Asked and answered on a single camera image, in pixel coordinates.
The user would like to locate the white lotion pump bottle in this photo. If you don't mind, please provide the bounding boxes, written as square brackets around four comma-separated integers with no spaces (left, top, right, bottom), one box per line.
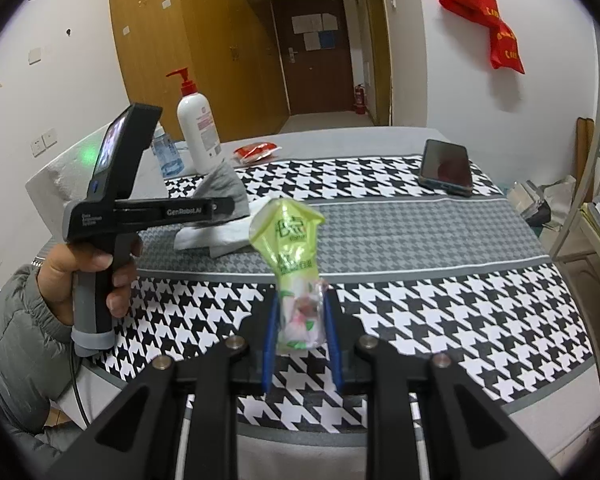
[166,66,224,176]

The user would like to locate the clear plastic water bottle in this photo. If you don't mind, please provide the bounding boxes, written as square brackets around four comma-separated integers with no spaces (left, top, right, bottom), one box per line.
[150,127,183,178]

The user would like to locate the person's left forearm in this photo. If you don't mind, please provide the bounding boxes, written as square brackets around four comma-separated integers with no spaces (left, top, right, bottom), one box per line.
[0,265,88,461]

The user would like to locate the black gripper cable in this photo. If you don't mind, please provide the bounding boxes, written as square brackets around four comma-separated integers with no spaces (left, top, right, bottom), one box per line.
[69,352,90,428]

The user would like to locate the wooden wardrobe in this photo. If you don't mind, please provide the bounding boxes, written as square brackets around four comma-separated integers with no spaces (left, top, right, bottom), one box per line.
[107,0,291,161]

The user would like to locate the red snack packet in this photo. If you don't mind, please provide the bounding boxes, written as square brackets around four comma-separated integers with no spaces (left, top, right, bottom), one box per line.
[232,141,283,166]

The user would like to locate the crumpled plastic bag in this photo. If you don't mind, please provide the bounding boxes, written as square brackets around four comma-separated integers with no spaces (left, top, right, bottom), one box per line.
[507,175,578,233]

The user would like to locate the white paper towel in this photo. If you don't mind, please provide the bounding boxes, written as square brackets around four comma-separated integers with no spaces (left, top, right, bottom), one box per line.
[174,210,258,258]

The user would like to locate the dark brown entrance door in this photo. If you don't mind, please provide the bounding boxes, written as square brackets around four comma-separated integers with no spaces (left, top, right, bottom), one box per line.
[271,0,356,116]

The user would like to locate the grey cloth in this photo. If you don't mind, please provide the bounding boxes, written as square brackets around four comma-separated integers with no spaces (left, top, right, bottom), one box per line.
[192,160,251,226]

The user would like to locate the black smartphone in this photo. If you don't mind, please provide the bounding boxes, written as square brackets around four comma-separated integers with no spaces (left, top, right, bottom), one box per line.
[419,139,473,197]

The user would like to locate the person's left hand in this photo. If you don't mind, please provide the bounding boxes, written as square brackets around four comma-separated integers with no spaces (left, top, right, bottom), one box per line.
[37,237,144,330]

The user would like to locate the white foam box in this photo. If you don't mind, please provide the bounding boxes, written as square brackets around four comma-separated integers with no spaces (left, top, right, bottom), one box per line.
[25,130,156,241]

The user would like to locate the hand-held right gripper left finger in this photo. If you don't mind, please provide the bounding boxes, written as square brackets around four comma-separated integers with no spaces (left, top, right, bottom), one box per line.
[45,295,281,480]

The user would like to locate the green snack packet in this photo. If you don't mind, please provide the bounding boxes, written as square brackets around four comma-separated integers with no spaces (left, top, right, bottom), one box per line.
[248,198,328,356]

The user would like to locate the wooden side door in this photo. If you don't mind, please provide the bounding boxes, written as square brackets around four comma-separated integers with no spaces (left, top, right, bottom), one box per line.
[362,0,393,126]

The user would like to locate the leaning wooden boards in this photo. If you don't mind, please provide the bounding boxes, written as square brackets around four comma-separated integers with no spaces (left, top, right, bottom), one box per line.
[576,117,595,196]

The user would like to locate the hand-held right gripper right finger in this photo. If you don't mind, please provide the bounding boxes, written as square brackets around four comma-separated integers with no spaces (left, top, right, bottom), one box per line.
[320,285,563,480]

